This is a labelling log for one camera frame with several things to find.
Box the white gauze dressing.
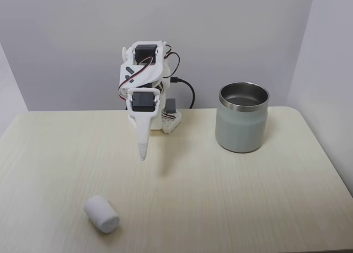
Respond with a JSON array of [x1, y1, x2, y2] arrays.
[[84, 195, 121, 235]]

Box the pale green steel cup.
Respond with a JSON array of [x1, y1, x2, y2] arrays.
[[215, 82, 270, 154]]

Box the grey table clamp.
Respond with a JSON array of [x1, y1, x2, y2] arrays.
[[165, 98, 178, 114]]

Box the white perforated base plate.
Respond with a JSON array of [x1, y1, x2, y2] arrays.
[[161, 109, 183, 134]]

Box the black power cable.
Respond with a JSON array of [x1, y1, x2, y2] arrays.
[[170, 77, 196, 110]]

